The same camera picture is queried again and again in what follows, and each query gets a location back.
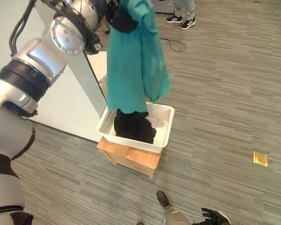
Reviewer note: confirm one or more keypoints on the dark robot foot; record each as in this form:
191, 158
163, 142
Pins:
162, 199

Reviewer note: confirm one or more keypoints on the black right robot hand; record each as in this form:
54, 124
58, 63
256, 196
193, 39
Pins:
214, 218

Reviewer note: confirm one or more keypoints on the black cloth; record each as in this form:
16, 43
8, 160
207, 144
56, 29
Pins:
133, 129

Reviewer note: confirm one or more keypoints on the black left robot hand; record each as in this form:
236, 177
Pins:
124, 23

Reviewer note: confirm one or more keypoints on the white plastic laundry basket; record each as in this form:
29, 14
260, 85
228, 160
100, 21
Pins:
161, 126

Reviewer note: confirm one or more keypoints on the person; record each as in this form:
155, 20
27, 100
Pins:
181, 17

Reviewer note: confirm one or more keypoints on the wooden stool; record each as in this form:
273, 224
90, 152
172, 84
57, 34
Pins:
135, 158

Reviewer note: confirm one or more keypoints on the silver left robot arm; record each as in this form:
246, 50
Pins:
39, 58

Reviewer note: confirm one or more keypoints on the brass floor outlet plate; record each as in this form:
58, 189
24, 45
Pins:
260, 159

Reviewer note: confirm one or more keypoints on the teal bed cloth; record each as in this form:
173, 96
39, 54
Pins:
128, 75

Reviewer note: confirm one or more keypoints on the silver robot leg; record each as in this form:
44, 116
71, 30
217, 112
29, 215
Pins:
176, 219

